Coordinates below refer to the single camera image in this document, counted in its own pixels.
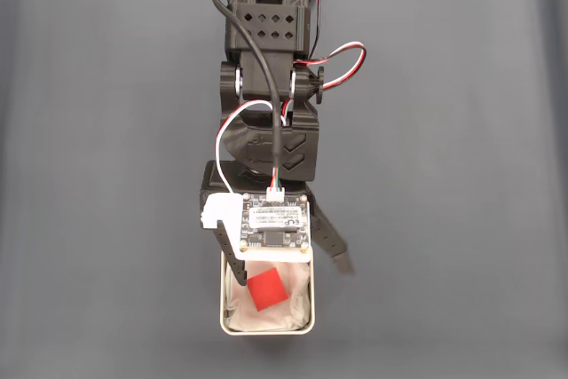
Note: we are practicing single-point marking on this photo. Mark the camera board on white mount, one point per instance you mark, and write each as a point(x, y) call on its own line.
point(275, 223)

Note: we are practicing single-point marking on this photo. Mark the white tissue paper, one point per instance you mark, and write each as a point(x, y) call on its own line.
point(262, 319)

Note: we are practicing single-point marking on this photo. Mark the beige square box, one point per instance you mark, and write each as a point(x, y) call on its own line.
point(223, 308)

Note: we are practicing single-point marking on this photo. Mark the red cube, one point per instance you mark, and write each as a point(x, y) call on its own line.
point(267, 290)

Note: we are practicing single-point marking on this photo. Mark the dark grey table mat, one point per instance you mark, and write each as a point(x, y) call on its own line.
point(111, 152)

